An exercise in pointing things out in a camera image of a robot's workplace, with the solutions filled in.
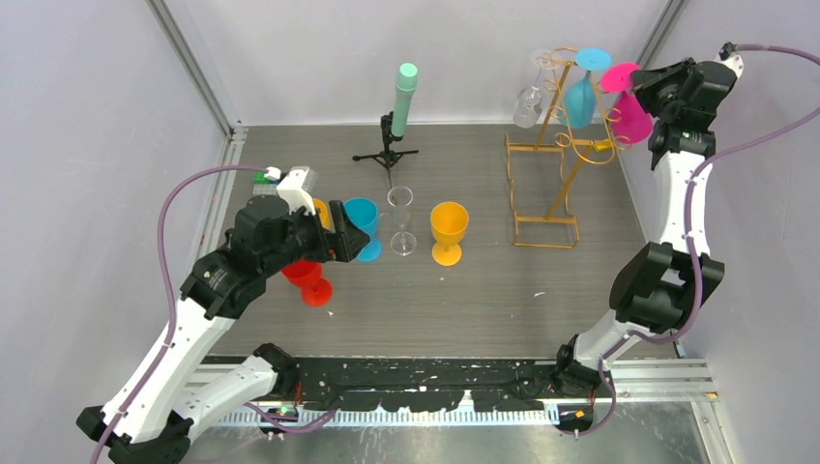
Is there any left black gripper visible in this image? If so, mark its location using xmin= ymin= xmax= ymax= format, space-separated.
xmin=261 ymin=199 xmax=368 ymax=277

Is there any blue wine glass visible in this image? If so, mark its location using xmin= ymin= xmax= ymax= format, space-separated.
xmin=343 ymin=197 xmax=382 ymax=263

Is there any magenta wine glass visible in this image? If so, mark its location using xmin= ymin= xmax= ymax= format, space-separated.
xmin=600 ymin=63 xmax=654 ymax=146

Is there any clear wine glass front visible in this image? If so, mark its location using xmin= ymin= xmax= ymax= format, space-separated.
xmin=387 ymin=186 xmax=417 ymax=256

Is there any clear wine glass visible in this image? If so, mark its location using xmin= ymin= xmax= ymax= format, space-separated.
xmin=512 ymin=48 xmax=557 ymax=129
xmin=387 ymin=186 xmax=417 ymax=256

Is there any red wine glass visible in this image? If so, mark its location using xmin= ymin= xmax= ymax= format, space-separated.
xmin=281 ymin=259 xmax=333 ymax=307

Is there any cyan wine glass back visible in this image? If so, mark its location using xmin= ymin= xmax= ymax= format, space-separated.
xmin=564 ymin=47 xmax=611 ymax=129

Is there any orange wine glass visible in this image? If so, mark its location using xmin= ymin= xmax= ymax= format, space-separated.
xmin=429 ymin=201 xmax=469 ymax=267
xmin=312 ymin=198 xmax=333 ymax=230

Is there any clear wine glass back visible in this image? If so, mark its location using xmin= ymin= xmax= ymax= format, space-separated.
xmin=512 ymin=48 xmax=557 ymax=129

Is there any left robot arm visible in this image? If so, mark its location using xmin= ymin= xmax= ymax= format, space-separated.
xmin=76 ymin=196 xmax=370 ymax=463

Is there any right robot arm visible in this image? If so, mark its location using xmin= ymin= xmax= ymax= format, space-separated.
xmin=550 ymin=51 xmax=744 ymax=397

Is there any blue toy block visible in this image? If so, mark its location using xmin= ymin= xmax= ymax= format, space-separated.
xmin=251 ymin=184 xmax=278 ymax=196

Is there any green toy block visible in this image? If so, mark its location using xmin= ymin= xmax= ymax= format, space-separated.
xmin=253 ymin=171 xmax=271 ymax=185

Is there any mint green microphone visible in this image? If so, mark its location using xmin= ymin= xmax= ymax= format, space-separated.
xmin=391 ymin=63 xmax=419 ymax=139

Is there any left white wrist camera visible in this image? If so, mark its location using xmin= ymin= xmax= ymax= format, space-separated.
xmin=277 ymin=166 xmax=317 ymax=216

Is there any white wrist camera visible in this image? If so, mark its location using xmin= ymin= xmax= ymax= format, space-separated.
xmin=277 ymin=166 xmax=317 ymax=216
xmin=718 ymin=42 xmax=744 ymax=78

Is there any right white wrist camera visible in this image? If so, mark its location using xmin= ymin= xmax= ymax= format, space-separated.
xmin=718 ymin=42 xmax=744 ymax=78

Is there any gold wire glass rack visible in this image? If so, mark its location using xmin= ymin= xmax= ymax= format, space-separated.
xmin=504 ymin=47 xmax=627 ymax=249

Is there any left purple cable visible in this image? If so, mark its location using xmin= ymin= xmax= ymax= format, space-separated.
xmin=86 ymin=164 xmax=283 ymax=464

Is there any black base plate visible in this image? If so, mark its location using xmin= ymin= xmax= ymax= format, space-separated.
xmin=218 ymin=356 xmax=616 ymax=415

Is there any aluminium frame rail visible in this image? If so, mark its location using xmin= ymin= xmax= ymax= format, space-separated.
xmin=184 ymin=356 xmax=718 ymax=431

